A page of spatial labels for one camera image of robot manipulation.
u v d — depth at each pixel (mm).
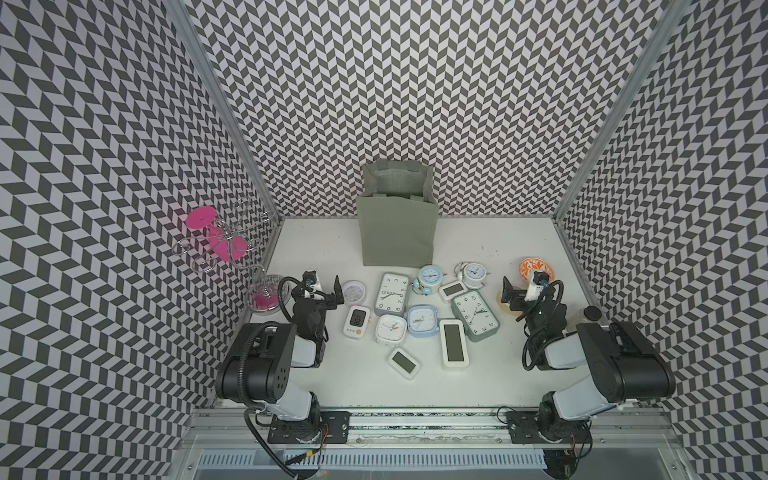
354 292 961
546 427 668
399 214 886
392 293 937
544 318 684
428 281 961
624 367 448
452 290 926
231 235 968
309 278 755
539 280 739
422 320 879
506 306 846
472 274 978
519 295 788
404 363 814
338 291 848
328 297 793
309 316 685
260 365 433
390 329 867
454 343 829
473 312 905
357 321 873
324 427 713
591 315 819
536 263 996
